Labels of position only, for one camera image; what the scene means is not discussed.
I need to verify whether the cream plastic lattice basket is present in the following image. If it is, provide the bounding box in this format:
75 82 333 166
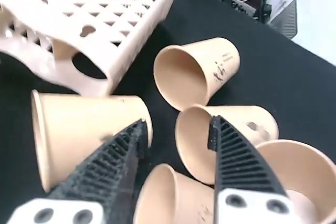
0 0 178 97

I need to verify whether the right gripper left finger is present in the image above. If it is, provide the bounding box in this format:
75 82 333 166
6 118 149 224

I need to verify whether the beige paper cup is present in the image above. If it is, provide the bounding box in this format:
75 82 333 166
175 105 279 186
30 90 153 193
254 139 336 224
153 37 241 112
132 163 216 224

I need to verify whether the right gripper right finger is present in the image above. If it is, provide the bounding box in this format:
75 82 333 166
207 115 299 224

